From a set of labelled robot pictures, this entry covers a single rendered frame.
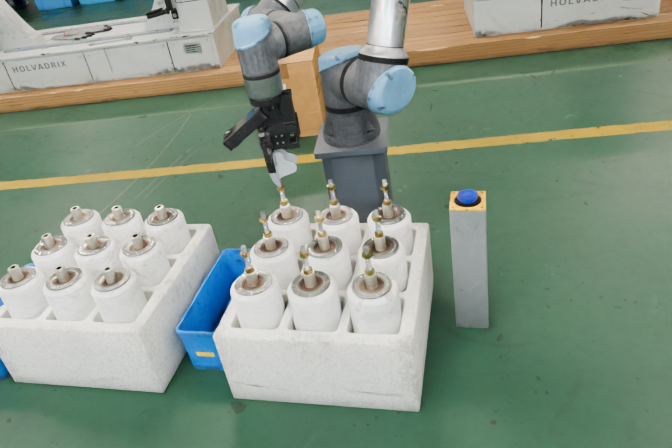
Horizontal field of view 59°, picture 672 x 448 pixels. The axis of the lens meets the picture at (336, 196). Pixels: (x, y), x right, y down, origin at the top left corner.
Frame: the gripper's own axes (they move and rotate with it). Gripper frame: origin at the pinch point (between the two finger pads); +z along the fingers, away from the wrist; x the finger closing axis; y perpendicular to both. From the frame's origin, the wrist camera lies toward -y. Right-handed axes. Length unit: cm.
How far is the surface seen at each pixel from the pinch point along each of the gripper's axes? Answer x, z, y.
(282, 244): -11.6, 9.2, 0.2
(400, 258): -20.6, 10.5, 24.0
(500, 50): 152, 32, 91
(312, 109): 97, 24, 4
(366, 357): -36.0, 20.2, 14.8
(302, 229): -3.5, 11.5, 3.9
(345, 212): -2.5, 9.4, 14.1
